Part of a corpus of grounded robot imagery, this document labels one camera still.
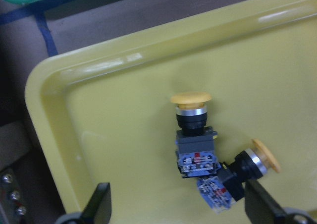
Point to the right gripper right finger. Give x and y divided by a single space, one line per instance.
260 207

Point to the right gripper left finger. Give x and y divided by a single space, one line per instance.
98 209

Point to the yellow plastic tray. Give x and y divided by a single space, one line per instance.
103 113

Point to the green conveyor belt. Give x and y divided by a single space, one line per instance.
14 144

